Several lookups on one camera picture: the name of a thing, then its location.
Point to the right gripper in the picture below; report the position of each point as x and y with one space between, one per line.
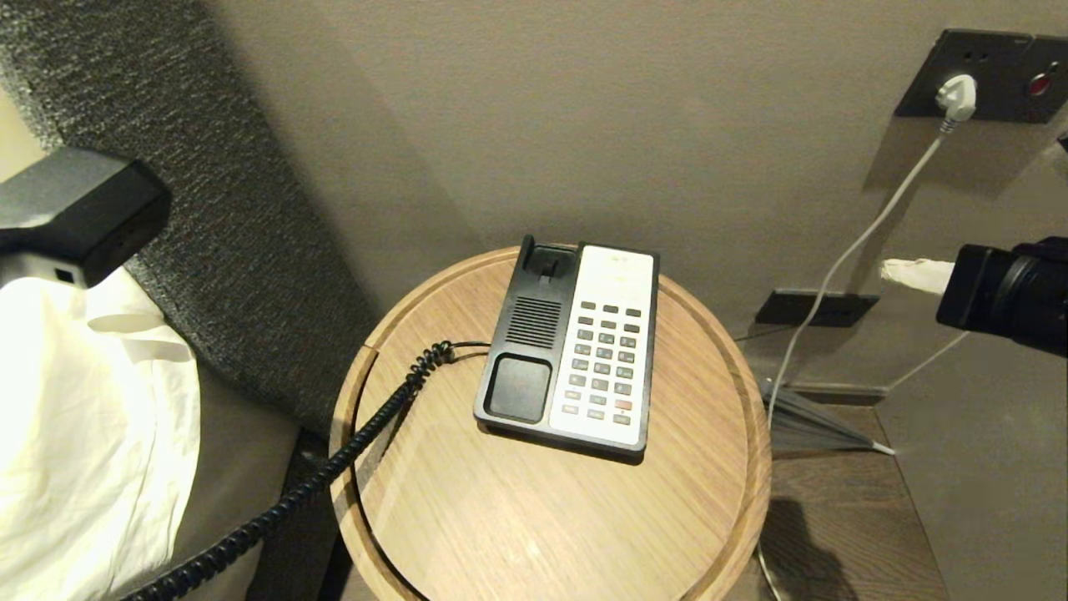
1005 296

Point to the black and white desk phone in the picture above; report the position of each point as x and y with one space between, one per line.
607 351

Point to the white power plug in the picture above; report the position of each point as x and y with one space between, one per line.
958 96

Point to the black plate with red button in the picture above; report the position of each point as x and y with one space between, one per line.
1043 83

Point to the round wooden side table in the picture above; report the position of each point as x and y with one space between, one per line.
534 517

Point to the grey fabric headboard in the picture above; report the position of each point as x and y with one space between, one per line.
242 250

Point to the beige bed mattress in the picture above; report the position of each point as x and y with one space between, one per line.
242 476

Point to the white pillow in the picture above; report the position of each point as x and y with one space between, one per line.
83 434

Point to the small black wall plate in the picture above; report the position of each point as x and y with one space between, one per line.
813 307

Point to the black wall socket plate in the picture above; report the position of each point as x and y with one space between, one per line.
959 58

